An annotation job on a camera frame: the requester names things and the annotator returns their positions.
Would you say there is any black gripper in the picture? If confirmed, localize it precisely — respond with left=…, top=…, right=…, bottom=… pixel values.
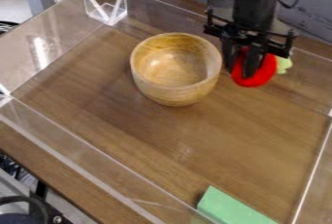
left=203, top=7, right=298, bottom=79

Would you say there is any red plush fruit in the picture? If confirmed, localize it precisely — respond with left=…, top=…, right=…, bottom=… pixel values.
left=230, top=48, right=293, bottom=87

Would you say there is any light wooden bowl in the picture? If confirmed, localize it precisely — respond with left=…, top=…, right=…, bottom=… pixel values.
left=129, top=32, right=223, bottom=107

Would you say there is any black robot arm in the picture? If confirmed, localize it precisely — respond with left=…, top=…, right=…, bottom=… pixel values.
left=203, top=0, right=299, bottom=79

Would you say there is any green foam block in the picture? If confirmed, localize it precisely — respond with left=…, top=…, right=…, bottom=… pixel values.
left=196, top=186, right=278, bottom=224

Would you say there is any clear acrylic enclosure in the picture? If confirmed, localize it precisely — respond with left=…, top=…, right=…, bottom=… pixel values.
left=0, top=0, right=332, bottom=224

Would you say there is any black table bracket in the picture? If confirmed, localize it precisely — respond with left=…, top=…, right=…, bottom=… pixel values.
left=29, top=181, right=73, bottom=224

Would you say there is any black cable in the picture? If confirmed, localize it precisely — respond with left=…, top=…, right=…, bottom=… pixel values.
left=0, top=196, right=49, bottom=224

